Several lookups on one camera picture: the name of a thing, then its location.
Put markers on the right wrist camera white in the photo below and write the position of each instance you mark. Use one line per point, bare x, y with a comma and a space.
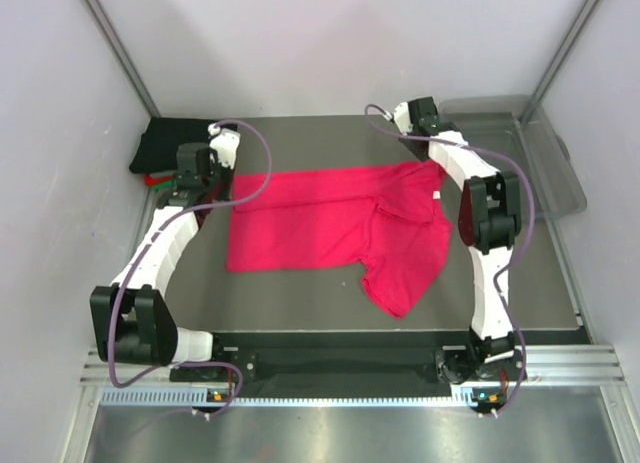
400, 117

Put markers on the folded red t shirt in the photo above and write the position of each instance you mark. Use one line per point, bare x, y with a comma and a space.
159, 175

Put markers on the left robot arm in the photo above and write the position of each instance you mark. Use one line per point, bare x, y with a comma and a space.
134, 303

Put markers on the folded green t shirt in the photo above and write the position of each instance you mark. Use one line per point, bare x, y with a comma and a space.
157, 184

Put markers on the right corner frame post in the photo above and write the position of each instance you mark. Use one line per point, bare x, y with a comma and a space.
575, 30

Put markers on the clear plastic bin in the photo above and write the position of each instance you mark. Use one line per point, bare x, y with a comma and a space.
512, 126

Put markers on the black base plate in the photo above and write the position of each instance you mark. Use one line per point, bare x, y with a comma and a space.
343, 387

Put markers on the aluminium frame rail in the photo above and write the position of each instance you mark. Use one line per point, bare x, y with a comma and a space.
550, 364

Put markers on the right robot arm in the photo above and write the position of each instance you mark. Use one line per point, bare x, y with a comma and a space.
489, 221

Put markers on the folded black t shirt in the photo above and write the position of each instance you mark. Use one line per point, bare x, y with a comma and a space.
158, 146

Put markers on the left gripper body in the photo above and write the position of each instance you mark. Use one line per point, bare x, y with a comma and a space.
221, 182

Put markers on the left corner frame post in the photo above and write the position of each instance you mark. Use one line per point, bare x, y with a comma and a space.
121, 54

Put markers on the corner frame post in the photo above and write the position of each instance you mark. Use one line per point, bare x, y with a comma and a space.
575, 30
121, 54

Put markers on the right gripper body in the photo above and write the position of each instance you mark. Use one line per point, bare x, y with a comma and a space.
408, 142

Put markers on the pink t shirt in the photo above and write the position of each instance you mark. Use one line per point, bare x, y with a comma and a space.
387, 218

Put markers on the grey cable duct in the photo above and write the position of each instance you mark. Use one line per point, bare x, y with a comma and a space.
201, 397

